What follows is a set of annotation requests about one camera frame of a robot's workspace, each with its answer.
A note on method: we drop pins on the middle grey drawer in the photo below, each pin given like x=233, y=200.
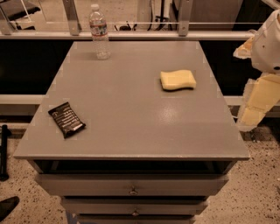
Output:
x=130, y=206

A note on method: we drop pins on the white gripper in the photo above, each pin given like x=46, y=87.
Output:
x=267, y=49

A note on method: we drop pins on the grey drawer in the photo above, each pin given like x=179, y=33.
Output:
x=130, y=206
x=131, y=184
x=141, y=219

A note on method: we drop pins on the black pole stand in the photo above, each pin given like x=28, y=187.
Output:
x=5, y=133

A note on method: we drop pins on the metal window railing frame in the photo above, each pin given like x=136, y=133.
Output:
x=135, y=19

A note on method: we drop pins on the top grey drawer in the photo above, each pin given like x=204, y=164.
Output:
x=131, y=184

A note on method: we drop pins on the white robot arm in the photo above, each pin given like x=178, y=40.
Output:
x=275, y=20

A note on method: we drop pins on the yellow sponge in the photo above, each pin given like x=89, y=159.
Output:
x=177, y=80

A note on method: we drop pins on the black rxbar chocolate wrapper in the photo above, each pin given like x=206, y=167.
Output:
x=66, y=119

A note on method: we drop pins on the clear plastic water bottle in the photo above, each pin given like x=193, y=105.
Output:
x=99, y=32

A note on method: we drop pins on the bottom grey drawer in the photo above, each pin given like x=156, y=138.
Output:
x=141, y=219

